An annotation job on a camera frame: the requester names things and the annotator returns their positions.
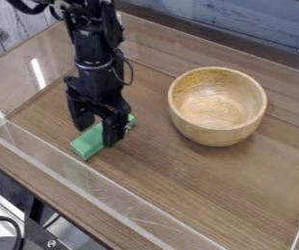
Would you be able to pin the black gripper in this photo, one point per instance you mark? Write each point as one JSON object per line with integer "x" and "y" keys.
{"x": 95, "y": 94}

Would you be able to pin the green rectangular block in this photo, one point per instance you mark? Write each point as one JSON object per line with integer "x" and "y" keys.
{"x": 88, "y": 144}

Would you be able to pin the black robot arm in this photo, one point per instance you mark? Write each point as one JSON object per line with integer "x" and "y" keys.
{"x": 95, "y": 30}

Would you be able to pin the light wooden bowl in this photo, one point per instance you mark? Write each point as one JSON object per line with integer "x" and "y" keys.
{"x": 217, "y": 105}

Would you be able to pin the clear acrylic tray wall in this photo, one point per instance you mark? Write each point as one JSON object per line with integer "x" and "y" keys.
{"x": 157, "y": 193}

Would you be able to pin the black metal bracket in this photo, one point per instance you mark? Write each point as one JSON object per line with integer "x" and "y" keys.
{"x": 37, "y": 237}

